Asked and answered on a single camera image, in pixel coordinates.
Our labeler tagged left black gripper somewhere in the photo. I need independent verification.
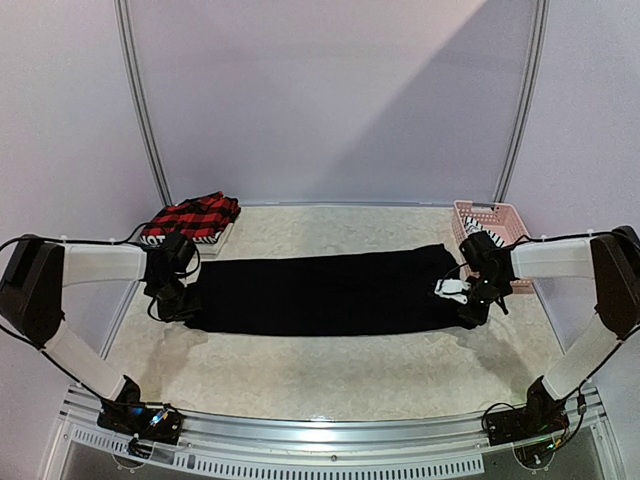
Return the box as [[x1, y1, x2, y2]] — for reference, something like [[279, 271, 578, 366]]
[[147, 274, 202, 322]]

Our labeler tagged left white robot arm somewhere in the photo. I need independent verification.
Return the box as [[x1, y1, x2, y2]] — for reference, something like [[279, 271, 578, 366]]
[[1, 233, 201, 434]]

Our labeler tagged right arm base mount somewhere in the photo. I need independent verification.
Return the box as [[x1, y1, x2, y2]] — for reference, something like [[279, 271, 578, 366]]
[[481, 377, 587, 453]]

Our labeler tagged red black plaid shirt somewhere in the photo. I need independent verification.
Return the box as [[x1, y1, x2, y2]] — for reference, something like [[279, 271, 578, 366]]
[[139, 191, 241, 246]]

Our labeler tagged black white striped garment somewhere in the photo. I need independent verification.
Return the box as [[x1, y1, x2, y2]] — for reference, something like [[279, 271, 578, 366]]
[[463, 216, 505, 248]]

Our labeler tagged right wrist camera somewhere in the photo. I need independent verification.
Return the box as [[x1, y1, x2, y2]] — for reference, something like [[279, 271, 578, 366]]
[[434, 279, 471, 305]]

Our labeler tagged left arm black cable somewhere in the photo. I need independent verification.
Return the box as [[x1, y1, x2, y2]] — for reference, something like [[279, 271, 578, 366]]
[[0, 227, 166, 351]]

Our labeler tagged pink plastic basket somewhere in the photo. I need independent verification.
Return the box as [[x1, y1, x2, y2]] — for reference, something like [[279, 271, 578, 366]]
[[452, 198, 535, 295]]

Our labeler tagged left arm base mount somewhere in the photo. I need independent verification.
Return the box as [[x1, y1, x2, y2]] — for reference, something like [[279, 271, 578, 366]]
[[97, 377, 185, 445]]

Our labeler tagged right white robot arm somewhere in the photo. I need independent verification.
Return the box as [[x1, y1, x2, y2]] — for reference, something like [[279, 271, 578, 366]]
[[443, 226, 639, 401]]

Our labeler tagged right aluminium frame post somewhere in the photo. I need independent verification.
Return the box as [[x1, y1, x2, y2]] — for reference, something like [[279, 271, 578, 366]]
[[492, 0, 550, 203]]

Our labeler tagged white folded garment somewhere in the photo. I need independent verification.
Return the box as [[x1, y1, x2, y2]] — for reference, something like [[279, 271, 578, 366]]
[[197, 223, 235, 261]]

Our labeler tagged aluminium front rail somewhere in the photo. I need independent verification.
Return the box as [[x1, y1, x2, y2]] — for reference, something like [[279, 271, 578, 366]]
[[44, 388, 625, 479]]

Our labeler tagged left aluminium frame post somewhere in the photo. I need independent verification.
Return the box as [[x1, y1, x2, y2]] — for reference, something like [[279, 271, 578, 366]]
[[114, 0, 173, 205]]

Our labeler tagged black t-shirt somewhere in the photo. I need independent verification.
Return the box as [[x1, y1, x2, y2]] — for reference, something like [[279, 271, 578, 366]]
[[185, 244, 474, 337]]

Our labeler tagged aluminium frame post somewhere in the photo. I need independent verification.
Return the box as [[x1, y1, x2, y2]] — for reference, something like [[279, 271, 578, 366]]
[[114, 0, 173, 205], [492, 0, 550, 203]]

